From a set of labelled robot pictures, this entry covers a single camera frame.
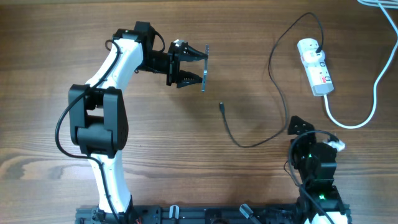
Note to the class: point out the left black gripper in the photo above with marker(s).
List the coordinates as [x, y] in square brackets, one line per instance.
[173, 60]

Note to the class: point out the blue Galaxy smartphone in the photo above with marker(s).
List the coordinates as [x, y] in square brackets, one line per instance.
[205, 70]

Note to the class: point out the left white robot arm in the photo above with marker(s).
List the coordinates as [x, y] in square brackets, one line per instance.
[98, 119]

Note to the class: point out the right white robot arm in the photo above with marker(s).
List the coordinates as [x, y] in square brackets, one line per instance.
[312, 164]

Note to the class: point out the white plug adapter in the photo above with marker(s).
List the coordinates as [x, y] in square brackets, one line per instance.
[311, 57]

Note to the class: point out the white power strip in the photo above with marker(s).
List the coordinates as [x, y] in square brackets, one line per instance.
[318, 75]

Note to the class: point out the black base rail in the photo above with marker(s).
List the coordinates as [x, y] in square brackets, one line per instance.
[282, 213]

